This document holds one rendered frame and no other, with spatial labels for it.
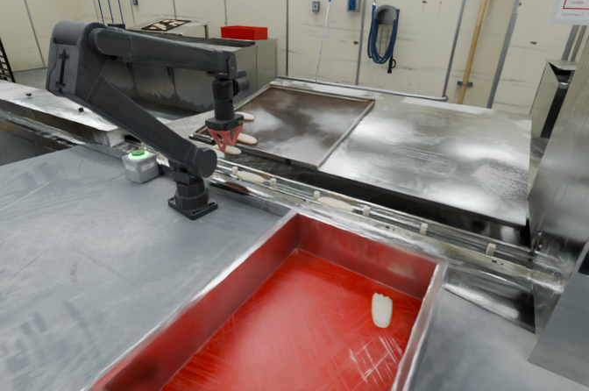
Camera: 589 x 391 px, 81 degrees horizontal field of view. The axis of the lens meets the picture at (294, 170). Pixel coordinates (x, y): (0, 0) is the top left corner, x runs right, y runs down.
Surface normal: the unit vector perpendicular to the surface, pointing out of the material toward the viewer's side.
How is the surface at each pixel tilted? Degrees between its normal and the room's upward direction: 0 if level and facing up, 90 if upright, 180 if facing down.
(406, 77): 90
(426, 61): 90
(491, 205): 10
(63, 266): 0
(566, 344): 90
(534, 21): 90
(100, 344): 0
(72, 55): 68
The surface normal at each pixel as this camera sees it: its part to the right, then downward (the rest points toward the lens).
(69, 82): -0.39, 0.03
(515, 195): -0.07, -0.81
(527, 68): -0.51, 0.38
